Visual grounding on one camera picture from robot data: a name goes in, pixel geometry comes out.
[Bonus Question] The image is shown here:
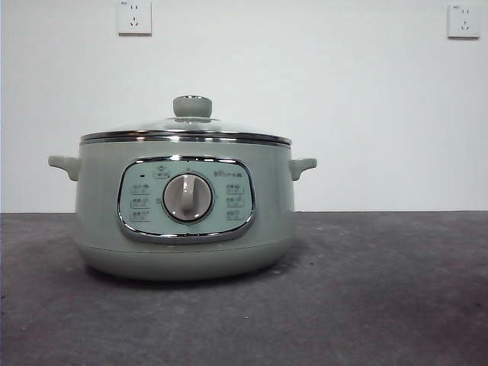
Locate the white wall socket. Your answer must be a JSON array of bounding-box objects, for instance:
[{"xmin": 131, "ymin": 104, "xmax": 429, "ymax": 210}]
[
  {"xmin": 446, "ymin": 4, "xmax": 482, "ymax": 40},
  {"xmin": 116, "ymin": 0, "xmax": 153, "ymax": 37}
]

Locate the glass lid with green knob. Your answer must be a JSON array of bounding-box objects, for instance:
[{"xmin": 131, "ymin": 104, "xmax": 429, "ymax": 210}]
[{"xmin": 79, "ymin": 95, "xmax": 294, "ymax": 147}]

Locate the pale green electric cooking pot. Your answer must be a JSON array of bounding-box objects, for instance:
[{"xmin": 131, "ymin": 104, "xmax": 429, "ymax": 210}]
[{"xmin": 47, "ymin": 133, "xmax": 319, "ymax": 283}]

